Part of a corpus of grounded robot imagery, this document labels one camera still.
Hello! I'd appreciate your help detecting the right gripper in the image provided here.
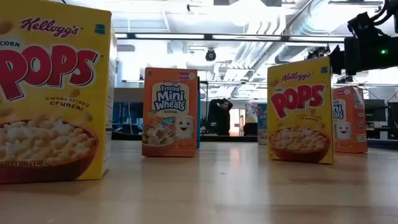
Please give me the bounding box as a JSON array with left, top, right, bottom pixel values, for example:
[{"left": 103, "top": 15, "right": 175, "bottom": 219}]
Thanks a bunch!
[{"left": 328, "top": 35, "right": 398, "bottom": 76}]

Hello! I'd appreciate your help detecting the orange Mini Wheats cereal box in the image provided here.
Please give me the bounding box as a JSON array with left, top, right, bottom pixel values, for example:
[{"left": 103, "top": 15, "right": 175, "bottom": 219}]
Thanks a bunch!
[
  {"left": 141, "top": 67, "right": 201, "bottom": 158},
  {"left": 332, "top": 86, "right": 368, "bottom": 154}
]

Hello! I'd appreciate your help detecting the yellow Corn Pops cereal box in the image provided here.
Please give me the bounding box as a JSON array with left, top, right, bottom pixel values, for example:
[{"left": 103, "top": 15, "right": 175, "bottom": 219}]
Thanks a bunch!
[
  {"left": 0, "top": 0, "right": 118, "bottom": 184},
  {"left": 267, "top": 56, "right": 335, "bottom": 165}
]

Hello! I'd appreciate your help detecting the blue Rice Krispies cereal box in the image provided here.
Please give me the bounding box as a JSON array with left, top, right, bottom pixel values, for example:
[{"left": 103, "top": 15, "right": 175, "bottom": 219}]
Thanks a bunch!
[{"left": 257, "top": 103, "right": 269, "bottom": 146}]

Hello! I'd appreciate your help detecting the black computer monitor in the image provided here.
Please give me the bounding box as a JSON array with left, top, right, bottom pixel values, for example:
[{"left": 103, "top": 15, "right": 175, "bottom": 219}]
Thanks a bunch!
[{"left": 364, "top": 98, "right": 387, "bottom": 123}]

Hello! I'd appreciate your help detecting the person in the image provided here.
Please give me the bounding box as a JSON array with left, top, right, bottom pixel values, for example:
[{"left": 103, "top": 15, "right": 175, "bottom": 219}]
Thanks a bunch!
[{"left": 206, "top": 98, "right": 234, "bottom": 137}]

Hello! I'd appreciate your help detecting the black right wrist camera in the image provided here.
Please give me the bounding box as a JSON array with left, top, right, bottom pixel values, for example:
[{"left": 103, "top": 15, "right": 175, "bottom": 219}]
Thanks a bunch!
[{"left": 347, "top": 11, "right": 379, "bottom": 40}]

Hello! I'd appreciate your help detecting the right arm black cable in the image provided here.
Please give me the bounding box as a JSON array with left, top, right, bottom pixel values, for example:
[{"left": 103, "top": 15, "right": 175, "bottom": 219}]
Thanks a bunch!
[{"left": 369, "top": 0, "right": 398, "bottom": 27}]

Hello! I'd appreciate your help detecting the black overhead frame beam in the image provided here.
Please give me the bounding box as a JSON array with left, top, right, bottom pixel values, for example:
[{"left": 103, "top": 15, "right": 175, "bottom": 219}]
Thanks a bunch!
[{"left": 113, "top": 32, "right": 346, "bottom": 44}]

